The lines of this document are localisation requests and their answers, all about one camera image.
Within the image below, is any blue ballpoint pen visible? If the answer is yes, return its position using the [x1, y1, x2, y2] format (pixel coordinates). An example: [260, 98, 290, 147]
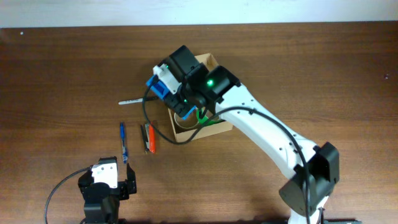
[120, 122, 129, 164]

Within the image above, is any green tape roll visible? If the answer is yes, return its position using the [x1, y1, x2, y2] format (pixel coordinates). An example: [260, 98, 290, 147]
[195, 107, 225, 126]

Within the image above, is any clear packing tape roll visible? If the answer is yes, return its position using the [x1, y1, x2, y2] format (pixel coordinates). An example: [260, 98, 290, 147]
[174, 110, 199, 130]

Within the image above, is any brown cardboard box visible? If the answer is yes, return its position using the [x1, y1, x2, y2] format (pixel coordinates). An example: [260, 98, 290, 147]
[167, 53, 234, 143]

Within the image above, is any white black-capped marker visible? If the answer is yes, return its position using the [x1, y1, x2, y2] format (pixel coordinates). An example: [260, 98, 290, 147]
[118, 96, 159, 105]

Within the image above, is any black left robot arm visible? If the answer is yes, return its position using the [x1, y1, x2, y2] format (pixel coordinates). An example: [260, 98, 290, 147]
[78, 156, 137, 224]

